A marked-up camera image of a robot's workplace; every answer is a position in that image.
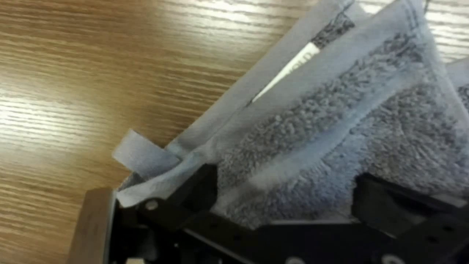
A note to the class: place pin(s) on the grey towel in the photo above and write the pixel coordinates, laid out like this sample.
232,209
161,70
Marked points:
342,127

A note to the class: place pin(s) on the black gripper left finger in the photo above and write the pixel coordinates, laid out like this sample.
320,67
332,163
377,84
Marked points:
191,200

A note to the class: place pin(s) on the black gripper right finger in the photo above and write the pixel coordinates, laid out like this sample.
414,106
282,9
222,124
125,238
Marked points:
391,207

